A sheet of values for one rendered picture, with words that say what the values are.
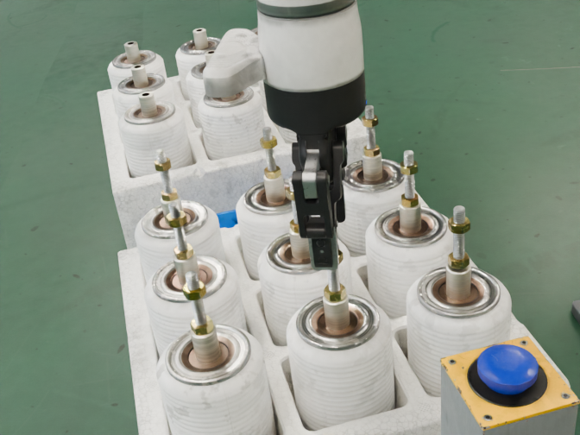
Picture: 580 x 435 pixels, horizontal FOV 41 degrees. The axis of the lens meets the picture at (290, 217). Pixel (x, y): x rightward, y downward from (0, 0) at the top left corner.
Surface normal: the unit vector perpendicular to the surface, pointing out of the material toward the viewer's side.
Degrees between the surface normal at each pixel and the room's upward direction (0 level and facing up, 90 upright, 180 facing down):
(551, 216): 0
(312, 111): 90
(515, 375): 3
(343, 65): 90
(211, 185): 90
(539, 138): 0
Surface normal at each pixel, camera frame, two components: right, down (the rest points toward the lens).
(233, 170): 0.26, 0.50
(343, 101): 0.51, 0.41
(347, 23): 0.70, 0.20
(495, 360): -0.11, -0.84
